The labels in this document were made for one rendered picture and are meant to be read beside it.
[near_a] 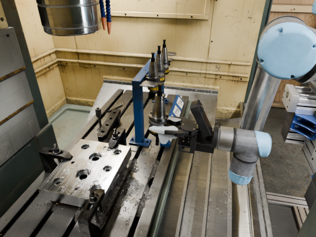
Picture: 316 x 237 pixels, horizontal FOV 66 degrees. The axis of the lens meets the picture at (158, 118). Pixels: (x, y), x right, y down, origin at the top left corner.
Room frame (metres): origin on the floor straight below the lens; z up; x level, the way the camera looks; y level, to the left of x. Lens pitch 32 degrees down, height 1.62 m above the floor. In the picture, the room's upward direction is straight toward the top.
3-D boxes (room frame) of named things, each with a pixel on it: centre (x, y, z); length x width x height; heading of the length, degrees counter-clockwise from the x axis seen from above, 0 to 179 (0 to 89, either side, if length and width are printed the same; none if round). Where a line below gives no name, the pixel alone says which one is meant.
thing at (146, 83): (0.93, 0.03, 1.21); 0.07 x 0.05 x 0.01; 76
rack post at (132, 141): (0.94, 0.09, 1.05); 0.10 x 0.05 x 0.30; 76
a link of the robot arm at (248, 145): (0.59, -0.28, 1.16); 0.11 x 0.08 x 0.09; 77
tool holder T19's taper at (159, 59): (1.09, -0.01, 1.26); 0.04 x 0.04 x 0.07
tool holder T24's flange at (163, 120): (0.65, 0.00, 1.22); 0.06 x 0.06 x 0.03
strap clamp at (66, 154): (0.74, 0.40, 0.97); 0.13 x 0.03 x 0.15; 76
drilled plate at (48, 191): (0.68, 0.26, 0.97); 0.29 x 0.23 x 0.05; 166
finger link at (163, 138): (0.62, -0.02, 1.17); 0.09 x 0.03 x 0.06; 91
